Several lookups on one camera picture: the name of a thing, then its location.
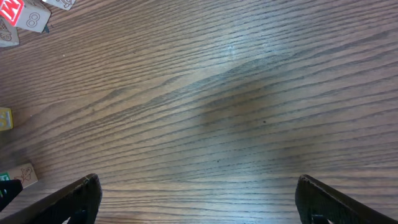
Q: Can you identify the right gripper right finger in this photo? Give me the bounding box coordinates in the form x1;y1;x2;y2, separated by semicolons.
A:
295;174;397;224

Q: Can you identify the yellow block far left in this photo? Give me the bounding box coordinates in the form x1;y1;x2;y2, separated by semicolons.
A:
0;108;14;131

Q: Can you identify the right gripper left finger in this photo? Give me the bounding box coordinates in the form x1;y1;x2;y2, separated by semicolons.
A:
1;174;102;224

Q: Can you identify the yellow block back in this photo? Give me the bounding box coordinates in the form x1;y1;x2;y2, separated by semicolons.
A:
42;0;76;11

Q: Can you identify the red block letter E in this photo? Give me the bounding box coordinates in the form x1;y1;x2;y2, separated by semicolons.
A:
0;0;52;34

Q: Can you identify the yellow block right of E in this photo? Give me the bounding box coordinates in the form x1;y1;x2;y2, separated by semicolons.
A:
0;17;19;47

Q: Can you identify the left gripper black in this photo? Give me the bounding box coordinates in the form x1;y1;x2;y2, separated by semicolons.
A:
0;180;23;211

